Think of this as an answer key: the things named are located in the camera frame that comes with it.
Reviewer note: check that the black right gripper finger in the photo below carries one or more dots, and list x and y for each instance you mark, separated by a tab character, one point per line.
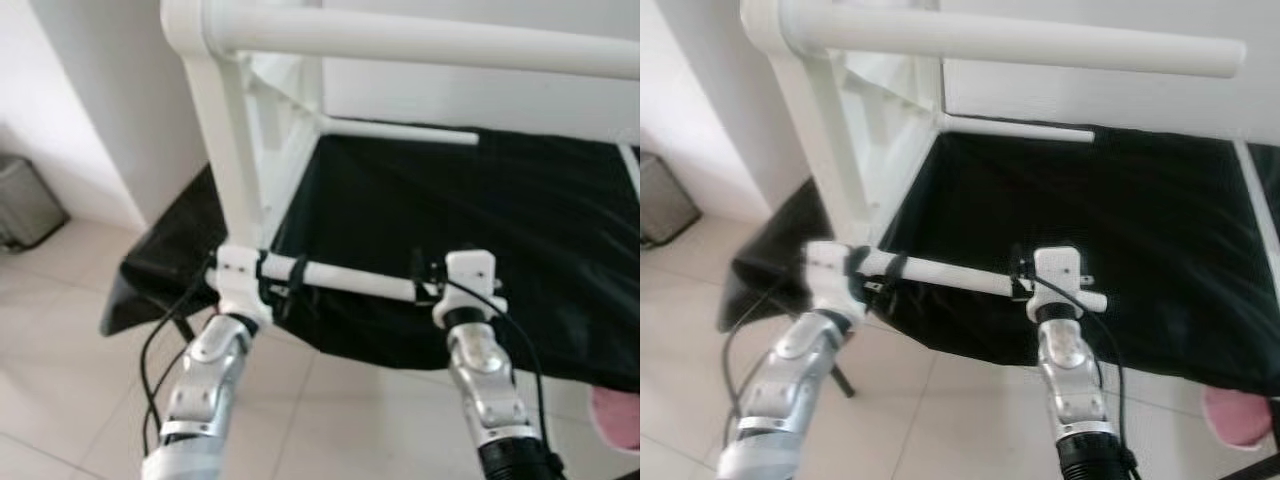
1016	268
419	272

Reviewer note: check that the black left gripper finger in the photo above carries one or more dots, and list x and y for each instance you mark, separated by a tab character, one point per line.
893	277
856	260
263	265
299	285

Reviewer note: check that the white plastic table leg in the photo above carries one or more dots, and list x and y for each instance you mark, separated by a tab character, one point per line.
400	130
1000	38
1020	127
350	277
950	275
420	42

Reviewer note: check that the white plastic children table top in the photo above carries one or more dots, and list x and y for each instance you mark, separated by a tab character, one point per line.
830	150
225	150

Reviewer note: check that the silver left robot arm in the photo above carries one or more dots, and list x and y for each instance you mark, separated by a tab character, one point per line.
790	380
205	380

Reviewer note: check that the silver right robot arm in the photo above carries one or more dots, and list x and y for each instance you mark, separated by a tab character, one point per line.
1070	380
485	385

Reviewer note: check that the black table cloth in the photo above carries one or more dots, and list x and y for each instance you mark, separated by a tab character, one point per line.
450	220
1080	220

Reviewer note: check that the black metal table leg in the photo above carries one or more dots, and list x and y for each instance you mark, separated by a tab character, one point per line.
843	382
183	330

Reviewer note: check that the grey metal trash bin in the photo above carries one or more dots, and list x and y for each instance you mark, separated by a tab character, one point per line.
665	200
30	205

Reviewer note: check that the white tape strip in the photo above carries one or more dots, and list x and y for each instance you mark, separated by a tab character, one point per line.
630	170
1258	200

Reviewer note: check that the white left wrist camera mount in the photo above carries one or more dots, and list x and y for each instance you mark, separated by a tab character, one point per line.
238	270
830	265

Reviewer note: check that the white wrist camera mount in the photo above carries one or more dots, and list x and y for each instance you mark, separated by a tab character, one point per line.
238	270
1060	265
470	270
830	265

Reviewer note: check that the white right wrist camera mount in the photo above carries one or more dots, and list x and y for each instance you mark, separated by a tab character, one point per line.
1060	265
470	270

